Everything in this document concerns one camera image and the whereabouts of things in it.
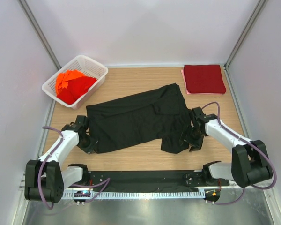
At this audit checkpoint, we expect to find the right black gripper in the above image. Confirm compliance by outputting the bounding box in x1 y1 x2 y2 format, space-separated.
179 123 205 152

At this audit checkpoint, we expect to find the black t-shirt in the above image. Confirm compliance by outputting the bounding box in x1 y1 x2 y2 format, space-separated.
86 83 191 154

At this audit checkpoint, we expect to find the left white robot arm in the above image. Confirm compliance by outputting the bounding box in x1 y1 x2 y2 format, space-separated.
24 115 96 203

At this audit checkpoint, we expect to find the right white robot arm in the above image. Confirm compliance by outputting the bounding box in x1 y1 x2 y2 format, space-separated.
180 107 273 188

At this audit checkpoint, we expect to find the red t-shirt in basket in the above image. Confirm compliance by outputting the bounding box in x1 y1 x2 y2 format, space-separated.
57 76 97 105

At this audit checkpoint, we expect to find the folded dark red t-shirt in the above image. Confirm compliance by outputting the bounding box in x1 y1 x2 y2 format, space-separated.
181 65 226 94

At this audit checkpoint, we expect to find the orange t-shirt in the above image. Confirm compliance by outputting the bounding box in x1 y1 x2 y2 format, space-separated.
55 70 85 95

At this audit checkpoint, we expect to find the white plastic basket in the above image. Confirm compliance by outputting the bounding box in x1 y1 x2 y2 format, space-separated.
42 55 108 110

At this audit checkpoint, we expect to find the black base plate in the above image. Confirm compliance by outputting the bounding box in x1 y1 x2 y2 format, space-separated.
89 170 229 193

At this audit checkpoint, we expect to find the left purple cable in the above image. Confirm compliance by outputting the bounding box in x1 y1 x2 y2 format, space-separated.
37 126 111 215

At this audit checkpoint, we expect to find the purple cable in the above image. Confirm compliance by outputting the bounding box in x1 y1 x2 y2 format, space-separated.
37 126 111 215
201 101 277 205

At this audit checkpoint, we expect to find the white slotted cable duct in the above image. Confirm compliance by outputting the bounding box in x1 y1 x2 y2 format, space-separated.
61 189 205 200

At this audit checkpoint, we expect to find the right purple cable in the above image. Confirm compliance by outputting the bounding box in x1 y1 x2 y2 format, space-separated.
201 101 277 205

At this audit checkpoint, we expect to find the aluminium frame rail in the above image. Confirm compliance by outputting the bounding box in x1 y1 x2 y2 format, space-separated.
19 169 276 191

